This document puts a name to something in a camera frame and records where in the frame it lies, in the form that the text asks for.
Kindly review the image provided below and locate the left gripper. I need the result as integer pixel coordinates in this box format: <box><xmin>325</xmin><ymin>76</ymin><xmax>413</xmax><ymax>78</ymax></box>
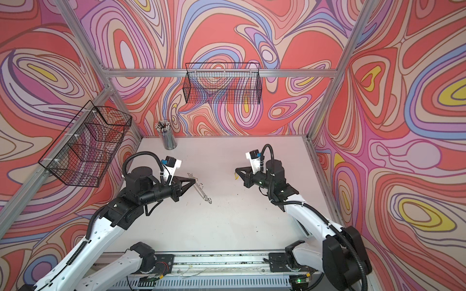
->
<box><xmin>137</xmin><ymin>176</ymin><xmax>196</xmax><ymax>207</ymax></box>

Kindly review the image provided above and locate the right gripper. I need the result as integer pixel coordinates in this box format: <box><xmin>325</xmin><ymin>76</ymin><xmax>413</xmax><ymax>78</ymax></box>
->
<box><xmin>235</xmin><ymin>165</ymin><xmax>274</xmax><ymax>190</ymax></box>

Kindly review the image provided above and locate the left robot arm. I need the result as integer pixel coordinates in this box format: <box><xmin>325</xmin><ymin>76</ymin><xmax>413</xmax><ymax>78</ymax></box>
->
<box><xmin>20</xmin><ymin>151</ymin><xmax>196</xmax><ymax>291</ymax></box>

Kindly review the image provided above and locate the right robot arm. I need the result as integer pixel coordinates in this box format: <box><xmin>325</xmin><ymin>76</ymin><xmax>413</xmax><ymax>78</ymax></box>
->
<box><xmin>235</xmin><ymin>144</ymin><xmax>373</xmax><ymax>291</ymax></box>

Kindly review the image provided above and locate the metal cup of pens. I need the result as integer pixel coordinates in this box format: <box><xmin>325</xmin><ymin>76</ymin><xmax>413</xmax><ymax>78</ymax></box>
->
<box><xmin>155</xmin><ymin>120</ymin><xmax>177</xmax><ymax>150</ymax></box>

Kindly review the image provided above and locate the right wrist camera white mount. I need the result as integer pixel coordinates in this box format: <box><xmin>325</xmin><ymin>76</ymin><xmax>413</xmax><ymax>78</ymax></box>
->
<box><xmin>246</xmin><ymin>149</ymin><xmax>263</xmax><ymax>174</ymax></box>

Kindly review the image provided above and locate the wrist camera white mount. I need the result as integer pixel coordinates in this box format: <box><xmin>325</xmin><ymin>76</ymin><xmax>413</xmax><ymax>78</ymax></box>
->
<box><xmin>246</xmin><ymin>149</ymin><xmax>263</xmax><ymax>174</ymax></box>
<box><xmin>161</xmin><ymin>156</ymin><xmax>182</xmax><ymax>185</ymax></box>

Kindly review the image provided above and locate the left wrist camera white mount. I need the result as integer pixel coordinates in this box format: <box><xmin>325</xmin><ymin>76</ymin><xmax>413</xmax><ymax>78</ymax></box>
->
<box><xmin>161</xmin><ymin>156</ymin><xmax>182</xmax><ymax>185</ymax></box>

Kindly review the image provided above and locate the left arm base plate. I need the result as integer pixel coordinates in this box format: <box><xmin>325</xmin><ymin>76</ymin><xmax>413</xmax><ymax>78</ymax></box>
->
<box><xmin>138</xmin><ymin>253</ymin><xmax>175</xmax><ymax>275</ymax></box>

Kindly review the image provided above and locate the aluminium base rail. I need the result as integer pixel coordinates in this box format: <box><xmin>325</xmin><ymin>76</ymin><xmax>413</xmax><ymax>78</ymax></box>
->
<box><xmin>90</xmin><ymin>248</ymin><xmax>347</xmax><ymax>277</ymax></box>

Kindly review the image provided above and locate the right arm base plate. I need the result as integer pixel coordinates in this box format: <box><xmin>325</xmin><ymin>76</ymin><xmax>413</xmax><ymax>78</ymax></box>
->
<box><xmin>264</xmin><ymin>252</ymin><xmax>309</xmax><ymax>273</ymax></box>

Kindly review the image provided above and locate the black wire basket back wall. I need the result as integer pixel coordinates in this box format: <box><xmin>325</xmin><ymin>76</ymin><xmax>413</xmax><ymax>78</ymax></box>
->
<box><xmin>183</xmin><ymin>61</ymin><xmax>262</xmax><ymax>105</ymax></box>

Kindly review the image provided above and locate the black wire basket wall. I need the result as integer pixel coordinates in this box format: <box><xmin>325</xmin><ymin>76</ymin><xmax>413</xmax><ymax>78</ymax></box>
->
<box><xmin>183</xmin><ymin>61</ymin><xmax>262</xmax><ymax>105</ymax></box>
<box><xmin>38</xmin><ymin>101</ymin><xmax>132</xmax><ymax>187</ymax></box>

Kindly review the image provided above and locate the black wire basket left wall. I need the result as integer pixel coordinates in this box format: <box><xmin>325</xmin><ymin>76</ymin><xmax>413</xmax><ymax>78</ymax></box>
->
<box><xmin>38</xmin><ymin>101</ymin><xmax>132</xmax><ymax>187</ymax></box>

